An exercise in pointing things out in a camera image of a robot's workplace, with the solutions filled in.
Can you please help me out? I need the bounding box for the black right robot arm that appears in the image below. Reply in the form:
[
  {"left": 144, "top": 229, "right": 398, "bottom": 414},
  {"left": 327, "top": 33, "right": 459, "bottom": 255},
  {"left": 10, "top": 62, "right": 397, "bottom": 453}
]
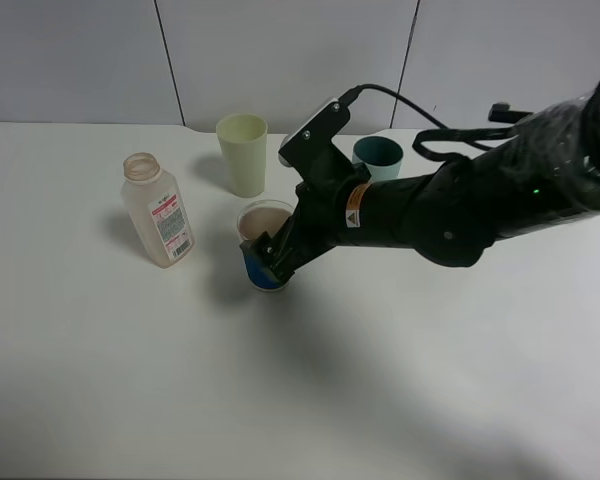
[{"left": 241, "top": 81, "right": 600, "bottom": 285}]

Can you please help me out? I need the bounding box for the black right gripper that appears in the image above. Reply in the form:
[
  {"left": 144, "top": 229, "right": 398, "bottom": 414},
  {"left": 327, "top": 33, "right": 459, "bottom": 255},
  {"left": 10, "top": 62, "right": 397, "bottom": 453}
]
[{"left": 240, "top": 164, "right": 370, "bottom": 283}]

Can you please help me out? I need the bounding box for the clear plastic beverage bottle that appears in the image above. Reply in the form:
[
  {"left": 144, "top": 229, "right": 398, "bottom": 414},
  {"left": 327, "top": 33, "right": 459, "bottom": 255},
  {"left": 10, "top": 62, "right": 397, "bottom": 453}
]
[{"left": 121, "top": 152, "right": 195, "bottom": 268}]

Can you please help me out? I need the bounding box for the pale yellow plastic cup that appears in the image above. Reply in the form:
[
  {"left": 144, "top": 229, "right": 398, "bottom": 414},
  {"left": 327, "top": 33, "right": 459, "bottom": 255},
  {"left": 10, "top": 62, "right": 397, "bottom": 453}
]
[{"left": 216, "top": 114, "right": 268, "bottom": 198}]

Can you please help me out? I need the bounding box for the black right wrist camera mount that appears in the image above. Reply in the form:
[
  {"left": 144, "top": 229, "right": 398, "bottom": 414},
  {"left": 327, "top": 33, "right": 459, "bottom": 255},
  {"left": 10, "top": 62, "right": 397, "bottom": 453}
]
[{"left": 278, "top": 99, "right": 353, "bottom": 188}]

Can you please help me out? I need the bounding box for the black right camera cable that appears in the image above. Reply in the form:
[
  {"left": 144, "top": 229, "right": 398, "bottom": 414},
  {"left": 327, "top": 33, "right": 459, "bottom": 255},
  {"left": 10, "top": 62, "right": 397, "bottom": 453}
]
[{"left": 338, "top": 83, "right": 511, "bottom": 151}]

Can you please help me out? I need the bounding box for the teal green plastic cup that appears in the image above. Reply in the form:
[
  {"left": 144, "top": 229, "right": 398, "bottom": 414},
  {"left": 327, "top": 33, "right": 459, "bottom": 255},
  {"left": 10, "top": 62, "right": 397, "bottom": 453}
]
[{"left": 352, "top": 136, "right": 404, "bottom": 182}]

